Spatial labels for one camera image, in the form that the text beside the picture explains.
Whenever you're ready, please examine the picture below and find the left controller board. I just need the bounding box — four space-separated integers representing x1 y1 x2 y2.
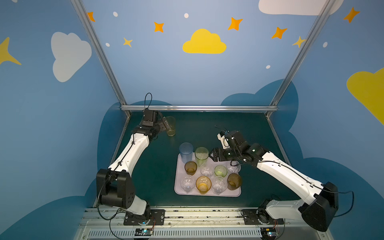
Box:
134 229 154 238

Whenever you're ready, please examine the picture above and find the tall green glass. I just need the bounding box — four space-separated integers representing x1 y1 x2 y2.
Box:
195 147 209 167

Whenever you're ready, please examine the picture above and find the left aluminium frame post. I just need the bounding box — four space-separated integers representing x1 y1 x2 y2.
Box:
71 0 127 107

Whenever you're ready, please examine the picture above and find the aluminium frame post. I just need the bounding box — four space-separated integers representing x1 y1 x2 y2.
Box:
71 0 127 107
266 0 337 120

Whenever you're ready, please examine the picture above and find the dark amber dimpled glass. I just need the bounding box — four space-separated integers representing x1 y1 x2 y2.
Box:
227 173 243 191
185 161 198 176

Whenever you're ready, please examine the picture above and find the right aluminium frame post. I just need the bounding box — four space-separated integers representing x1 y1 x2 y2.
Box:
266 0 337 120

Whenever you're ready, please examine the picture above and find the clear faceted glass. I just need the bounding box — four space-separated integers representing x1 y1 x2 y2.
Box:
212 176 228 195
227 161 241 174

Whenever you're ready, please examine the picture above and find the lilac plastic tray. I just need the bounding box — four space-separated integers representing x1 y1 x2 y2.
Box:
174 154 242 198

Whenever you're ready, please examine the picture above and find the dark amber dimpled glass back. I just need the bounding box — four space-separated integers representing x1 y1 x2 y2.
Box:
185 161 198 176

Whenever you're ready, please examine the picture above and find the short orange glass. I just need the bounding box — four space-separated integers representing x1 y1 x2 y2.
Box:
196 176 212 195

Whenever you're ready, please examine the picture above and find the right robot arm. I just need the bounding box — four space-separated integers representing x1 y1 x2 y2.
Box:
210 131 339 232

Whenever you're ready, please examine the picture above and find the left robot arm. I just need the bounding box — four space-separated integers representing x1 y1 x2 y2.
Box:
96 108 170 224

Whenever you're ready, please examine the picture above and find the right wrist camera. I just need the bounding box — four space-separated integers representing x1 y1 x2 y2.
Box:
217 133 230 149

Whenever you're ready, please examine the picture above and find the right controller board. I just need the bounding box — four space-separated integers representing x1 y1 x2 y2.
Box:
260 228 277 240

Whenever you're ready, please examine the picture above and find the dark amber dimpled glass front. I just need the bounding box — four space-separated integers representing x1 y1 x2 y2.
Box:
227 173 243 191

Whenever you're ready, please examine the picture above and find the small green glass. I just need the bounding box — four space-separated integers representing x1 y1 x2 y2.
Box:
214 165 228 178

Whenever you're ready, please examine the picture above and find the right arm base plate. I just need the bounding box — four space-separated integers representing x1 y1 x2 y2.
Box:
241 209 285 225

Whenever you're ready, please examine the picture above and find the controller board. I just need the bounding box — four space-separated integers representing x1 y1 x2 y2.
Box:
260 228 277 240
134 229 154 238

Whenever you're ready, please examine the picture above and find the aluminium mounting rail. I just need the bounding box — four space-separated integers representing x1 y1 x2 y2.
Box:
74 207 333 240

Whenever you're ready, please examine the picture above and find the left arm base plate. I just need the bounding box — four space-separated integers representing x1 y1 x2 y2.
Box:
123 209 165 226

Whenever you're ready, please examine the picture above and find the tall amber glass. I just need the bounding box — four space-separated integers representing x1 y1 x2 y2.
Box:
166 116 176 137

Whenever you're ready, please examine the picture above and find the back horizontal aluminium frame bar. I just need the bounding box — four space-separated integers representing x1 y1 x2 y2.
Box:
120 104 278 113

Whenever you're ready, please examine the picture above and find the tall blue frosted glass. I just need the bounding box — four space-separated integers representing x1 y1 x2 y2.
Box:
179 143 194 163

